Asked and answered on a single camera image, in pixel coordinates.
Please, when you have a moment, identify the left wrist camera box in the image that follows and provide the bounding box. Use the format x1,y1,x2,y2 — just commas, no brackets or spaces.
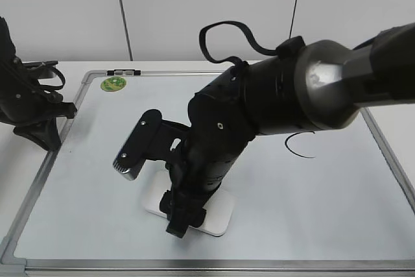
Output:
23,60,58,80

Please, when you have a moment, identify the round green sticker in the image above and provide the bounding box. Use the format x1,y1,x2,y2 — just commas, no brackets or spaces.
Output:
100,77,127,92

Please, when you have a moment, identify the white whiteboard with grey frame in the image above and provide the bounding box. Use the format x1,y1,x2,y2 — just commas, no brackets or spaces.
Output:
1,70,414,276

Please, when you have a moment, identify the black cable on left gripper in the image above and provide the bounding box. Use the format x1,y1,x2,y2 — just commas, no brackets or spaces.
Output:
35,64,67,93

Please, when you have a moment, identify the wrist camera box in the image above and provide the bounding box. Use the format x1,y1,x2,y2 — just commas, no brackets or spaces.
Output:
23,60,58,80
113,109,162,181

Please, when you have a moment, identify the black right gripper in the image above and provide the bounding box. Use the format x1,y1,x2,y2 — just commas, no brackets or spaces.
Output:
145,62,258,238

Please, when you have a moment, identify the white whiteboard eraser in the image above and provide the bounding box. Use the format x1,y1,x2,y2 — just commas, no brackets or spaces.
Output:
142,170,236,237

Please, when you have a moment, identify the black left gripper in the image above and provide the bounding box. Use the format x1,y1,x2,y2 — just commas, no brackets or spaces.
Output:
1,56,77,151

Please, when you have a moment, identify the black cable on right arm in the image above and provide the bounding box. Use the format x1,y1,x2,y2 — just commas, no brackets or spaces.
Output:
198,21,286,64

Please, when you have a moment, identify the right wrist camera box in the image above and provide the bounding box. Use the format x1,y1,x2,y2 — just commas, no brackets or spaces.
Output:
113,109,162,181

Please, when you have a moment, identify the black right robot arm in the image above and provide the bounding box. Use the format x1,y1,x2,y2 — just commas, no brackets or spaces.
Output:
159,24,414,237

